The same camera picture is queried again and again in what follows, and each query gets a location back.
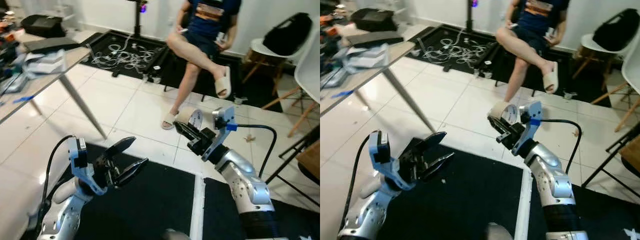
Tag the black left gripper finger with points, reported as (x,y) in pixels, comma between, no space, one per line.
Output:
(121,147)
(429,142)
(132,172)
(440,166)

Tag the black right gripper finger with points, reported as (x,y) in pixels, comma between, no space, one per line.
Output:
(187,131)
(500,127)

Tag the beige masking tape roll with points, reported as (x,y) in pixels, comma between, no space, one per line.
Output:
(500,110)
(187,116)

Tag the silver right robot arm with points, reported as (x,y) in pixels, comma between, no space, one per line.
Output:
(247,187)
(552,180)

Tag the beige slipper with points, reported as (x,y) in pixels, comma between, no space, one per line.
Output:
(550,77)
(169,121)
(223,82)

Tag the grey right robot foot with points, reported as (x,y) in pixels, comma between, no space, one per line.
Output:
(176,235)
(499,232)

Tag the wooden table with metal legs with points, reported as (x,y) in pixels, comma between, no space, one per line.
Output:
(370,77)
(50,82)

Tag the seated person in shorts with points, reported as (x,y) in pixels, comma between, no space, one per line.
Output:
(200,40)
(530,37)

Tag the blue tape piece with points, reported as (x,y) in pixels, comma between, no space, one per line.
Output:
(342,94)
(23,99)

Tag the white plastic bag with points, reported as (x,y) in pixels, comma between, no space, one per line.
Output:
(46,64)
(367,59)

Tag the black tripod stand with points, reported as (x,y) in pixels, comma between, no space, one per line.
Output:
(470,17)
(137,20)

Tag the dark flat laptop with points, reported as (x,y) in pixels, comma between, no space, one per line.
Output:
(52,45)
(375,39)

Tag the black case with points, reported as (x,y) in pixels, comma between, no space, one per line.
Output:
(374,19)
(42,26)

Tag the black backpack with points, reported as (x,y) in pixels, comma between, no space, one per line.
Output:
(616,30)
(287,35)

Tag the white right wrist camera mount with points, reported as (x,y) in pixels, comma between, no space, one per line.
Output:
(222,122)
(531,119)

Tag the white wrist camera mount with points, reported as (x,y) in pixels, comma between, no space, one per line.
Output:
(222,122)
(382,160)
(79,165)
(531,119)

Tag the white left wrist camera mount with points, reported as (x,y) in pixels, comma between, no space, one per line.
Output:
(382,160)
(79,165)

